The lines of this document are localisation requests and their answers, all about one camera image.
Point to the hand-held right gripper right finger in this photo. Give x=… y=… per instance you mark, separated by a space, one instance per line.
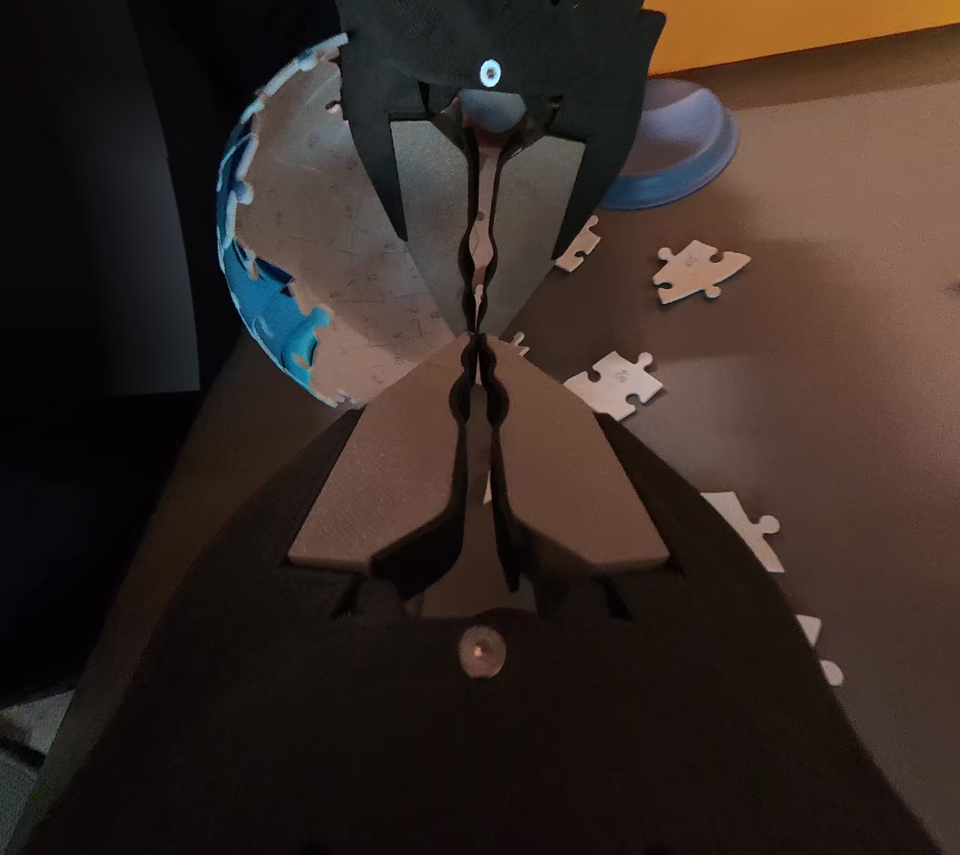
x=577 y=487

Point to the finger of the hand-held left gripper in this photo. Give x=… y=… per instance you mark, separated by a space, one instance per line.
x=536 y=210
x=431 y=195

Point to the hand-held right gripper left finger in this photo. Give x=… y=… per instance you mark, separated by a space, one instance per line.
x=390 y=480

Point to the white and blue puzzle ball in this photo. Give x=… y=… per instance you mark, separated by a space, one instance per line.
x=330 y=255

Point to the white puzzle piece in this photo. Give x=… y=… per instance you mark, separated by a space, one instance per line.
x=739 y=521
x=619 y=382
x=694 y=274
x=811 y=630
x=581 y=244
x=517 y=345

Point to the blue round stand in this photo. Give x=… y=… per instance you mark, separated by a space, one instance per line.
x=690 y=150

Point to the person's dark clothed body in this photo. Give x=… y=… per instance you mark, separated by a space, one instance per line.
x=90 y=270

